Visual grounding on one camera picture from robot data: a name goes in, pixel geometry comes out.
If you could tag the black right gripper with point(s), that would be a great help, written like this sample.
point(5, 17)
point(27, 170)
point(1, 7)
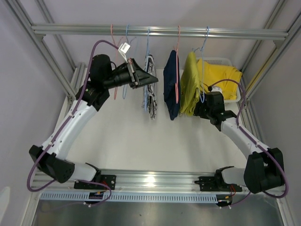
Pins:
point(201, 113)

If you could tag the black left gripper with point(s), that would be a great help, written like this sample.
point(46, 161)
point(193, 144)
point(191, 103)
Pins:
point(137, 76)

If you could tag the blue hanger of print trousers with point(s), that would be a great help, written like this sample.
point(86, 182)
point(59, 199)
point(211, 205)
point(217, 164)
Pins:
point(147, 47)

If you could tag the black white print trousers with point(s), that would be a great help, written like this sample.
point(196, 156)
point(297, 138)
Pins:
point(150, 104)

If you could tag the yellow trousers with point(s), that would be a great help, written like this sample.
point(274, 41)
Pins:
point(211, 73)

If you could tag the blue hanger of yellow trousers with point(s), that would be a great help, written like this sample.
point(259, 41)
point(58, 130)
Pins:
point(124, 93)

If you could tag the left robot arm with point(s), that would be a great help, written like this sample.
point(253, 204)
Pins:
point(51, 156)

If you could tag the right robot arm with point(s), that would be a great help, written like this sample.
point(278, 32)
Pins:
point(264, 168)

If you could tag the navy blue trousers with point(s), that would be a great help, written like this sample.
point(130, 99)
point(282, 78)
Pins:
point(169, 75)

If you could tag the olive green trousers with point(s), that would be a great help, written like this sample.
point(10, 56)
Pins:
point(190, 84)

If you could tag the pink hanger of navy trousers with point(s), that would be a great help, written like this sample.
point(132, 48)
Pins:
point(177, 66)

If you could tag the white plastic basket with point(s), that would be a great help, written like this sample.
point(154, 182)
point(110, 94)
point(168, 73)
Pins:
point(223, 61)

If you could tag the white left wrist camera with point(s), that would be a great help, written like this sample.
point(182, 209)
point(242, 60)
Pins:
point(123, 50)

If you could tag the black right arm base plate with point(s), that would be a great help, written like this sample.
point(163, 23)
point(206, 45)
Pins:
point(215, 184)

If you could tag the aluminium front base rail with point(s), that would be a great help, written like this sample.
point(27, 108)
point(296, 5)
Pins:
point(135, 181)

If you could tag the aluminium frame left post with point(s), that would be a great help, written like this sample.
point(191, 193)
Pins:
point(19, 12)

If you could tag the aluminium frame post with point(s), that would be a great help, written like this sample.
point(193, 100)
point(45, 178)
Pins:
point(19, 12)
point(265, 54)

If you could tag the aluminium frame right post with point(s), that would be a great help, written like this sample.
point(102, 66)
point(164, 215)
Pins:
point(265, 54)

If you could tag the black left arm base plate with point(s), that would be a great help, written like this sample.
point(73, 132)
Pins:
point(97, 183)

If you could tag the aluminium hanging rail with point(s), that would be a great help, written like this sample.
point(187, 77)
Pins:
point(160, 31)

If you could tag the white slotted cable duct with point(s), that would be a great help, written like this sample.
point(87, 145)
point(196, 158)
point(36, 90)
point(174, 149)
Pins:
point(128, 197)

